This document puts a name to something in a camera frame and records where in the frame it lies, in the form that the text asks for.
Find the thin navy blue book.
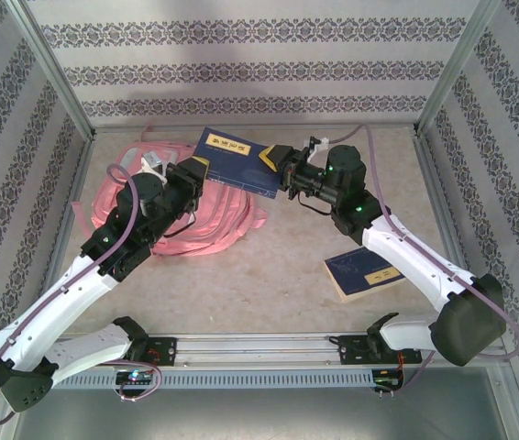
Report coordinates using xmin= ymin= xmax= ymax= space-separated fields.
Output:
xmin=193 ymin=127 xmax=283 ymax=202

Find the pink backpack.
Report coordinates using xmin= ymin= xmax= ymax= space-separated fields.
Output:
xmin=72 ymin=130 xmax=270 ymax=258

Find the thick navy blue book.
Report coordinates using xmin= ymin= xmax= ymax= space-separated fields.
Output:
xmin=323 ymin=246 xmax=406 ymax=303

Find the grey metal sheet panel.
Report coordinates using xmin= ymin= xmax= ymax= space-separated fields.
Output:
xmin=11 ymin=387 xmax=517 ymax=440

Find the aluminium cross rail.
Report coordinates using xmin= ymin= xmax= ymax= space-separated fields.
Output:
xmin=89 ymin=121 xmax=421 ymax=135

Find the aluminium side rail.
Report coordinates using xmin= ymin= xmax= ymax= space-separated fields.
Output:
xmin=413 ymin=132 xmax=476 ymax=285
xmin=29 ymin=132 xmax=98 ymax=336

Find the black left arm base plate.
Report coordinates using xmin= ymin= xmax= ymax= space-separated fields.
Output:
xmin=142 ymin=336 xmax=179 ymax=368

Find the aluminium frame post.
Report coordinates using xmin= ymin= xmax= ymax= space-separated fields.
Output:
xmin=413 ymin=0 xmax=503 ymax=137
xmin=5 ymin=0 xmax=98 ymax=138

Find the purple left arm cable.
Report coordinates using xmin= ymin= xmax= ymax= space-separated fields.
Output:
xmin=0 ymin=163 xmax=163 ymax=428

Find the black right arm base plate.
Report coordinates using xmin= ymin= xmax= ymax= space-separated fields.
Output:
xmin=337 ymin=334 xmax=424 ymax=367

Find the aluminium mounting rail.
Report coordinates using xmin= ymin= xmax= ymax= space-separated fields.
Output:
xmin=52 ymin=333 xmax=503 ymax=368

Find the grey slotted cable duct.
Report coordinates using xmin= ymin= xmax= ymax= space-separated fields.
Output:
xmin=52 ymin=369 xmax=375 ymax=390

